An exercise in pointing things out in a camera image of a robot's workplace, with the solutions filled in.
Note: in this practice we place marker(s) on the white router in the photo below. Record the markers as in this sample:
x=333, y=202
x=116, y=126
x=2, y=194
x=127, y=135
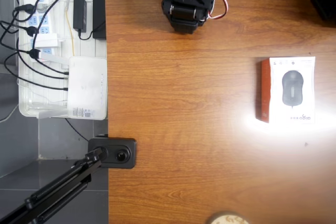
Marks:
x=86, y=90

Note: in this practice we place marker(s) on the black stand clamp base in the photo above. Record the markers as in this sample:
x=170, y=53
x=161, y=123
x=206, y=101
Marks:
x=126, y=155

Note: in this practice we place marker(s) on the black perforated arm base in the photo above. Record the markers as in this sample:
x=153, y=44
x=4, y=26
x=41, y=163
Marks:
x=324, y=1

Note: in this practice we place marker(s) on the wide black power adapter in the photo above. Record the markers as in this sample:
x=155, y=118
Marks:
x=99, y=16

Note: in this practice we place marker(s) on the slim black power adapter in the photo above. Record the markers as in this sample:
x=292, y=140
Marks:
x=79, y=14

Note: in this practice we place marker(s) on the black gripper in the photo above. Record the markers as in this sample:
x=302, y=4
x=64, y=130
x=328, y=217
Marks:
x=182, y=14

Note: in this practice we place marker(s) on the white charger plug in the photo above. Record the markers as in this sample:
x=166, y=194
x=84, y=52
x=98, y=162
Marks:
x=46, y=41

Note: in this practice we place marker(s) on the white plastic tray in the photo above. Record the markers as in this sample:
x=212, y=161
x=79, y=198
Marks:
x=26, y=103

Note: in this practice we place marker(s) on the round wooden coaster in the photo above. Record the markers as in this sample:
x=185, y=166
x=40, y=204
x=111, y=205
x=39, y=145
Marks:
x=228, y=219

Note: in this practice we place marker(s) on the white orange mouse box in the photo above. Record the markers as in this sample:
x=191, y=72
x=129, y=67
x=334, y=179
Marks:
x=288, y=90

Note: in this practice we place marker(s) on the white power strip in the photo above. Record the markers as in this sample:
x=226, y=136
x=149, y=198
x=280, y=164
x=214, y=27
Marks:
x=43, y=20

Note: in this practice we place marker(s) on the black power plug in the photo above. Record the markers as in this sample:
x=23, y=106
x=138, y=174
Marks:
x=32, y=31
x=34, y=54
x=26, y=7

